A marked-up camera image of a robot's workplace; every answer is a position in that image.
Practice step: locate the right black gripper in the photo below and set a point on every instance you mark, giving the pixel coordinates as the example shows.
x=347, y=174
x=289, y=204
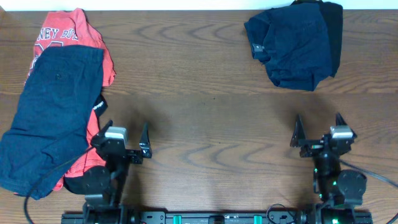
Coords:
x=318, y=146

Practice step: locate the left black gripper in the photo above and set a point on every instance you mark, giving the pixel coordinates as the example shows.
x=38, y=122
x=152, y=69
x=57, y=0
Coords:
x=125, y=152

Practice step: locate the navy blue shorts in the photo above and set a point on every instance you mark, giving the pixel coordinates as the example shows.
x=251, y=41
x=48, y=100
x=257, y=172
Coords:
x=48, y=131

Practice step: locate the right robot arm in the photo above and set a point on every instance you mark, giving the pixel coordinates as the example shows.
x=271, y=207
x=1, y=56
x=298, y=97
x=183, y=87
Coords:
x=340, y=190

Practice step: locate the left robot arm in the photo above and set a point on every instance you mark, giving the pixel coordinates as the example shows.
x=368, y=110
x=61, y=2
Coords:
x=104, y=184

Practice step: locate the red printed t-shirt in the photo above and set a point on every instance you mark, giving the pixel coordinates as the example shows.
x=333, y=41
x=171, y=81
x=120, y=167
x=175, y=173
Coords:
x=61, y=28

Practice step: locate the black garment under red shirt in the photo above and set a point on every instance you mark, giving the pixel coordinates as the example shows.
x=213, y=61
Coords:
x=100, y=105

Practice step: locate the folded navy garment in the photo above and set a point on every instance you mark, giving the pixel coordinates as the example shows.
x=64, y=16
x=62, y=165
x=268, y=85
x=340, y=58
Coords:
x=292, y=43

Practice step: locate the folded black garment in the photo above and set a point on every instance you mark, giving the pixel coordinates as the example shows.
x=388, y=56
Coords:
x=332, y=14

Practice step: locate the green clip on rail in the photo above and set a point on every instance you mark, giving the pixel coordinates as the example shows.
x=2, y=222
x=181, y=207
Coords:
x=177, y=219
x=257, y=219

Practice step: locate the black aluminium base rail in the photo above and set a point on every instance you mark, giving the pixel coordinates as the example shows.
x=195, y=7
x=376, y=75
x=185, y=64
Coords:
x=277, y=217

